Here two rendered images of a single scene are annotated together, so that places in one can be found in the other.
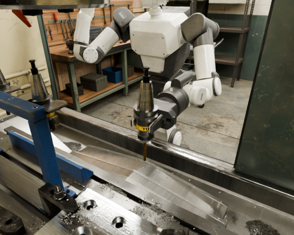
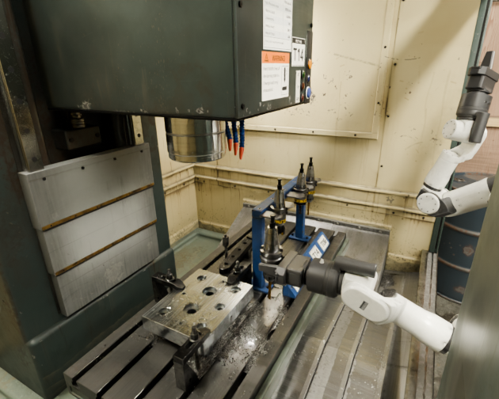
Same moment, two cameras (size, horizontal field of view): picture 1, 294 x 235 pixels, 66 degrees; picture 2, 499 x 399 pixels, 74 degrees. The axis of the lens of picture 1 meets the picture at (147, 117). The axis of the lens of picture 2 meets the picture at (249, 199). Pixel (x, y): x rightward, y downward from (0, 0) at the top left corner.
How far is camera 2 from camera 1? 0.91 m
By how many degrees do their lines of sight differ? 77
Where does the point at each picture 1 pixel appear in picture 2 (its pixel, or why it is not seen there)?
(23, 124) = (369, 242)
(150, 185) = (335, 377)
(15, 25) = (417, 144)
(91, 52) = (428, 201)
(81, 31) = (433, 172)
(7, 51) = (395, 168)
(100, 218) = (222, 296)
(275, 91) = not seen: outside the picture
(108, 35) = (474, 188)
